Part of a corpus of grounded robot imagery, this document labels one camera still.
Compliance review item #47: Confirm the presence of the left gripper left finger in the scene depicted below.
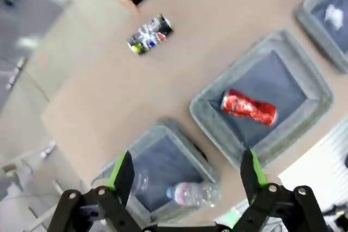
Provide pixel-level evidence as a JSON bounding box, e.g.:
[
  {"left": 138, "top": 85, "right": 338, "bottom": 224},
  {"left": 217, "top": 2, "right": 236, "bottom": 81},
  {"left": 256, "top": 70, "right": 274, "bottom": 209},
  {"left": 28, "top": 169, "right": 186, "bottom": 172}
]
[{"left": 47, "top": 149, "right": 142, "bottom": 232}]

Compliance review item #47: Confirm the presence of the clear plastic water bottle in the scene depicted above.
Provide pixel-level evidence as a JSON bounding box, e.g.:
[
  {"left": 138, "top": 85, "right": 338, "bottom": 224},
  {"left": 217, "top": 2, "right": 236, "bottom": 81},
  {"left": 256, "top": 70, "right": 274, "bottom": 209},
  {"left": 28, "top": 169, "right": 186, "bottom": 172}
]
[{"left": 165, "top": 180, "right": 222, "bottom": 207}]

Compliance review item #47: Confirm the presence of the grey fabric basket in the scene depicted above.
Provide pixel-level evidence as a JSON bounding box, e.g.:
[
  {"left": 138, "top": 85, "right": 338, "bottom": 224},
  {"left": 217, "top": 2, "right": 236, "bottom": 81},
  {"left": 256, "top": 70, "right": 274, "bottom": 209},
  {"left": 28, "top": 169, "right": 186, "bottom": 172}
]
[
  {"left": 189, "top": 29, "right": 334, "bottom": 168},
  {"left": 92, "top": 120, "right": 221, "bottom": 224},
  {"left": 294, "top": 0, "right": 348, "bottom": 74}
]

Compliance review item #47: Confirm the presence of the crushed dark soda can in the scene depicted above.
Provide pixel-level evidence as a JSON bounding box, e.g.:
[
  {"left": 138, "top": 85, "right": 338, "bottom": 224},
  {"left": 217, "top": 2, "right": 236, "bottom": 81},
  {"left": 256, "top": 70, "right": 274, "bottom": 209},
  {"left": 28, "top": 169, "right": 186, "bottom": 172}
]
[{"left": 127, "top": 14, "right": 174, "bottom": 55}]

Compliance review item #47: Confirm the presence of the white ribbed panel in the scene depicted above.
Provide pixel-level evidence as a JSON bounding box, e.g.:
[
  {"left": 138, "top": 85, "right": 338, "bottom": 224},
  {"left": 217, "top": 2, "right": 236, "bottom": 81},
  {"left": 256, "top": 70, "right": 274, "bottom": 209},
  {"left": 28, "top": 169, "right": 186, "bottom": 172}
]
[{"left": 277, "top": 117, "right": 348, "bottom": 216}]

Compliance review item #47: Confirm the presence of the crushed red soda can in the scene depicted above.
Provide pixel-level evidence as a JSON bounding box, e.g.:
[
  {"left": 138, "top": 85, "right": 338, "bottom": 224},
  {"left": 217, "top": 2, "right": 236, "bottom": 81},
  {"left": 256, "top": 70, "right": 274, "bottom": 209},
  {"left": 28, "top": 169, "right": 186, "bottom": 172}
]
[{"left": 220, "top": 89, "right": 278, "bottom": 127}]

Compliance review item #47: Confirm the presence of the white paper ball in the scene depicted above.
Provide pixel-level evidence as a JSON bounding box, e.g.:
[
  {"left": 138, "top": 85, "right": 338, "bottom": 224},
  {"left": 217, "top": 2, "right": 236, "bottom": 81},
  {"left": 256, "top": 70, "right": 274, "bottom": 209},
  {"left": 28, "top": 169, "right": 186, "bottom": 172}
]
[{"left": 323, "top": 5, "right": 345, "bottom": 29}]

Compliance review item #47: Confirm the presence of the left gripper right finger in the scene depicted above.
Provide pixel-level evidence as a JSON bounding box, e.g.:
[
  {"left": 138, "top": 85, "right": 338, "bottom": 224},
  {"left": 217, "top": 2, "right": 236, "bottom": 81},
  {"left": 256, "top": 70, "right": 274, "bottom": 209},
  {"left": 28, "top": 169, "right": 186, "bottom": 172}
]
[{"left": 228, "top": 147, "right": 324, "bottom": 232}]

